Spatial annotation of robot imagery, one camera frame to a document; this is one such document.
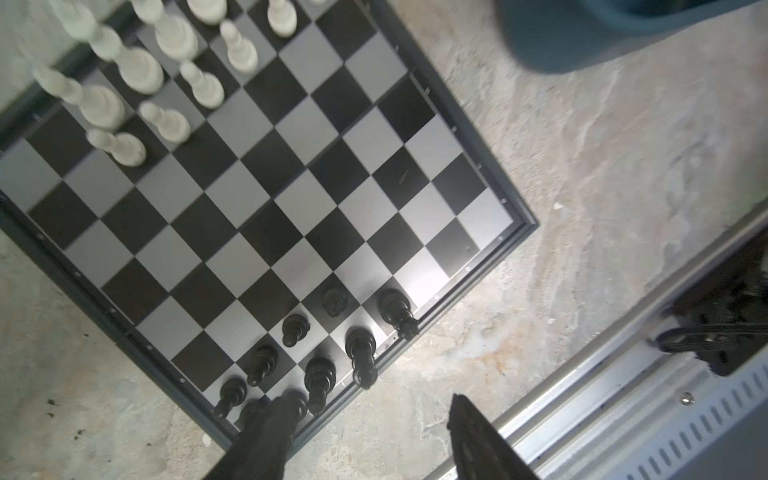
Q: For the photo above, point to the black row piece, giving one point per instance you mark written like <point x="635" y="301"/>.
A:
<point x="360" y="347"/>
<point x="320" y="379"/>

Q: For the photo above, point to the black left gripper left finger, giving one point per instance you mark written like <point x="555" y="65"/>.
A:
<point x="261" y="450"/>

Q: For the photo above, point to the black white chessboard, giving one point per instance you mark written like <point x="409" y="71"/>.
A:
<point x="342" y="161"/>

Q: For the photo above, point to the aluminium rail frame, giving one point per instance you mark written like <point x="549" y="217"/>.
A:
<point x="668" y="380"/>

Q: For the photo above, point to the teal plastic tub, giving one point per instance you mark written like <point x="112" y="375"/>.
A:
<point x="558" y="37"/>

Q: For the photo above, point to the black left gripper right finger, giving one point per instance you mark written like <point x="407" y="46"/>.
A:
<point x="479" y="451"/>

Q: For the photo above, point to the black pawn on board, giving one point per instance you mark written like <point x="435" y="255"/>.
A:
<point x="335" y="301"/>

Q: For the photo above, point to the white pawn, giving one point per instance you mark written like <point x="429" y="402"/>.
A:
<point x="241" y="52"/>
<point x="206" y="87"/>
<point x="171" y="124"/>
<point x="125" y="148"/>

